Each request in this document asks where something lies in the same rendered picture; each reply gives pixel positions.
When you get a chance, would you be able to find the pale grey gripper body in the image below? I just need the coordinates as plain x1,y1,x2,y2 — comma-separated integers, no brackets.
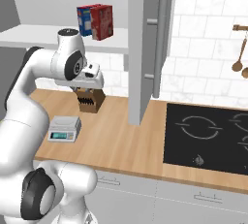
53,71,106,90

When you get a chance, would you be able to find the grey digital scale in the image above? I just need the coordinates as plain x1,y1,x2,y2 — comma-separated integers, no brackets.
46,115,82,144

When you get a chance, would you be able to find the red cereal box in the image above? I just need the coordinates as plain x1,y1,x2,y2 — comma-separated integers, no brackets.
89,4,114,42

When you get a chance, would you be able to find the grey cabinet door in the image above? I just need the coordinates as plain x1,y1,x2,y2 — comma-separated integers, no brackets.
0,0,33,112
127,0,178,127

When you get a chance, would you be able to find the brown wooden knife block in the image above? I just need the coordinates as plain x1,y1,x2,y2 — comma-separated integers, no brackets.
77,87,107,114

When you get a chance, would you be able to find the blue box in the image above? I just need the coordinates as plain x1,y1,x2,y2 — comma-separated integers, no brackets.
76,4,98,38

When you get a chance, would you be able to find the grey drawer front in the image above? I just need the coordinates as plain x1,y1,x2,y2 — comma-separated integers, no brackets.
154,178,248,214
92,169,160,201

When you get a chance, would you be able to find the black hob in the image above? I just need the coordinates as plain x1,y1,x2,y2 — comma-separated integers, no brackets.
163,102,248,176

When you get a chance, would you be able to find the wooden spoon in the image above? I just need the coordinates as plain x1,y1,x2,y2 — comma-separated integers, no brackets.
231,36,248,73

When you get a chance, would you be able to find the grey wall cabinet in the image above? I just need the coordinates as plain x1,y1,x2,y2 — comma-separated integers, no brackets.
0,0,130,55

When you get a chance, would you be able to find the grey bar door handle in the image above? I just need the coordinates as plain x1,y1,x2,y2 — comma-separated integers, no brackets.
143,0,170,99

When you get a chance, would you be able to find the grey drawer handle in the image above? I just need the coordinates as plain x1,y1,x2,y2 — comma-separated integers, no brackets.
97,176,121,186
193,192,218,204

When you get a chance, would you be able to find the wooden utensil rail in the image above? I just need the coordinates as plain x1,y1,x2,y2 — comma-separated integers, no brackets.
232,23,248,32

